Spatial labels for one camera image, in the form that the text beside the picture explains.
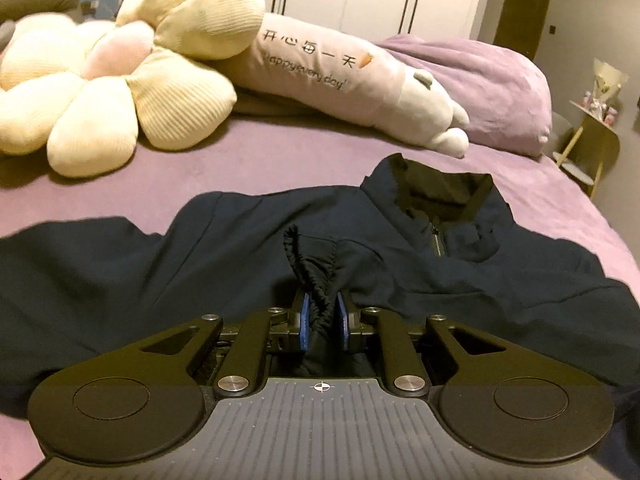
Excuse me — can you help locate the purple bed sheet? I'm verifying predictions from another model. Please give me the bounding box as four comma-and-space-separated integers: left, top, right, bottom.
0, 114, 640, 480

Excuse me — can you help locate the purple pillow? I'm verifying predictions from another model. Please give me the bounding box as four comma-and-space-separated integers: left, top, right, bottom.
378, 35, 552, 157

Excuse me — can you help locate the white waste bin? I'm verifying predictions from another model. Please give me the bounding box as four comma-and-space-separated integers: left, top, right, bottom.
542, 112, 574, 158

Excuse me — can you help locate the dark navy zip jacket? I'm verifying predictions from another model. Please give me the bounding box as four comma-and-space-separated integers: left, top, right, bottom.
1, 154, 639, 479

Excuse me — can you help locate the cream flower plush cushion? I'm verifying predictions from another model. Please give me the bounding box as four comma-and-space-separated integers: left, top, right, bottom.
1, 0, 265, 178

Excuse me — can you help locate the yellow side table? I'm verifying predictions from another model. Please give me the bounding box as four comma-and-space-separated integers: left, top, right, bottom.
552, 101, 620, 200

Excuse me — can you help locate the long pink rabbit plush pillow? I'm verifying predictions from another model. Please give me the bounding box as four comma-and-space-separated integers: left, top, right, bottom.
214, 13, 469, 158

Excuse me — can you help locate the paper wrapped flower bouquet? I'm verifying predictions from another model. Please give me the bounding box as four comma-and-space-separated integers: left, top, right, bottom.
586, 58, 629, 120

